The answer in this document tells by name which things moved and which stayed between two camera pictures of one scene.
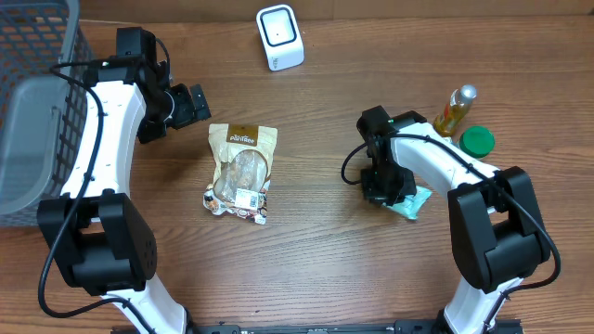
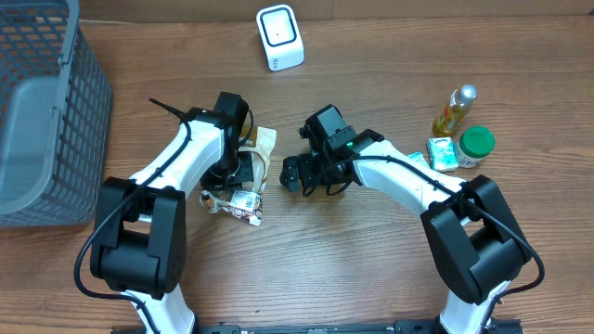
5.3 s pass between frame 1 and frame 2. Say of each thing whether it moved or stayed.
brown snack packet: stayed
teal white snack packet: moved
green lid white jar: stayed
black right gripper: moved
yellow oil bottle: stayed
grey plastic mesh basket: stayed
